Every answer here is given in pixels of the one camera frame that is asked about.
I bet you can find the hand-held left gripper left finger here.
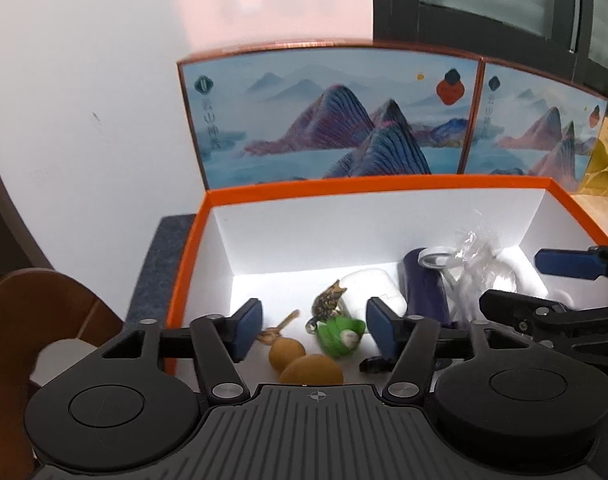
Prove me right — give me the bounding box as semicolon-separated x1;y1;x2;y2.
101;298;263;406

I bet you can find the gold patterned box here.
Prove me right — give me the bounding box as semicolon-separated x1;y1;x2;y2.
576;102;608;196

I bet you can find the brown gourd with string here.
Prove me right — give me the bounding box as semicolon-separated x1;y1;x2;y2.
256;310;345;386

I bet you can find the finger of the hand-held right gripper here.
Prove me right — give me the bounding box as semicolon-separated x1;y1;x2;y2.
479;289;608;341
534;236;608;282

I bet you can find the mountain print box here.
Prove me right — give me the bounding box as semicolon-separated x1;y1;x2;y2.
456;57;608;178
176;40;485;193

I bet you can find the white bottle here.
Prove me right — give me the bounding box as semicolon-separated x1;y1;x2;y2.
499;250;585;311

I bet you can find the dark window frame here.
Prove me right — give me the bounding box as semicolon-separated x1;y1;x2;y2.
371;0;608;101

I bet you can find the brown wooden chair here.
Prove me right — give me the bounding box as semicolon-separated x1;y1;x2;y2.
0;268;130;396

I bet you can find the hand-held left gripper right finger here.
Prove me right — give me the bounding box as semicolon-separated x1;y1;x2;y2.
365;297;530;406

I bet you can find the orange cardboard box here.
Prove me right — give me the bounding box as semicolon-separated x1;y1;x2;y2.
165;176;608;386

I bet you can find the white ring holder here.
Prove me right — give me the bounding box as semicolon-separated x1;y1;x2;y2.
418;246;457;291

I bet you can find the green frog toy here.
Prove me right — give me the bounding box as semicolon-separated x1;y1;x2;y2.
314;312;367;358

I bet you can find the blue-grey felt mat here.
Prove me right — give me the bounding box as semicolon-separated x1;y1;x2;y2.
125;214;200;331

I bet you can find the clear plastic cup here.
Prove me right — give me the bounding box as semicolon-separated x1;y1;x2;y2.
451;230;520;323

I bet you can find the white rounded case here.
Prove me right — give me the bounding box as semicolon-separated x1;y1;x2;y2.
339;267;410;321

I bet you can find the dark blue bottle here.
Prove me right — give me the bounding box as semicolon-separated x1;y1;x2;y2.
403;247;452;328

